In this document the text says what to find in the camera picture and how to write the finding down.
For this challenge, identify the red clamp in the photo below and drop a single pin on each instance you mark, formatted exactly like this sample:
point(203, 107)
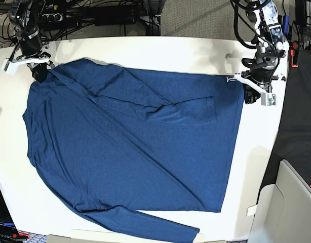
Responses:
point(294, 53)

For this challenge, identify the left gripper white-black body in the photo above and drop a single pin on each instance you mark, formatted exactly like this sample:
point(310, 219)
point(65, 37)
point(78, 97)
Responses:
point(259, 76)

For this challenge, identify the black box with label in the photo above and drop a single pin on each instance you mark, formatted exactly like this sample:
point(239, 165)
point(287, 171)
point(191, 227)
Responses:
point(7, 233)

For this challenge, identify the beige plastic bin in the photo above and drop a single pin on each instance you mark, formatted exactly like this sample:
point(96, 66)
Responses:
point(283, 212)

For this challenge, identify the black power supply box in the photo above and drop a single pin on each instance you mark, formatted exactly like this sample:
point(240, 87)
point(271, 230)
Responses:
point(117, 15)

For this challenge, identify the right gripper white-black body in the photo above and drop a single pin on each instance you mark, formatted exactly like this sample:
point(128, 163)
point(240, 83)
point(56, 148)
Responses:
point(30, 52)

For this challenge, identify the blue handled tool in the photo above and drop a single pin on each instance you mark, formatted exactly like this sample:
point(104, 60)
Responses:
point(285, 24)

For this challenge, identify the blue long-sleeve shirt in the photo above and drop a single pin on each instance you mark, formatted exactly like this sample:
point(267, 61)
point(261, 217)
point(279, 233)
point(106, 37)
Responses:
point(114, 143)

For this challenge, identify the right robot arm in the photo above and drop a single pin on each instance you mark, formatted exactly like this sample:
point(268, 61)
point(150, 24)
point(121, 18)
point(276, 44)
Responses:
point(25, 17)

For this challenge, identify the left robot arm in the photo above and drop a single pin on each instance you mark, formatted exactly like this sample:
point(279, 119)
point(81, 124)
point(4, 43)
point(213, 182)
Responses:
point(269, 42)

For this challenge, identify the cardboard box edge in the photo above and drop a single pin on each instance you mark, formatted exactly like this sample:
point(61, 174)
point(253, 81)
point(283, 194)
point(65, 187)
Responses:
point(58, 239)

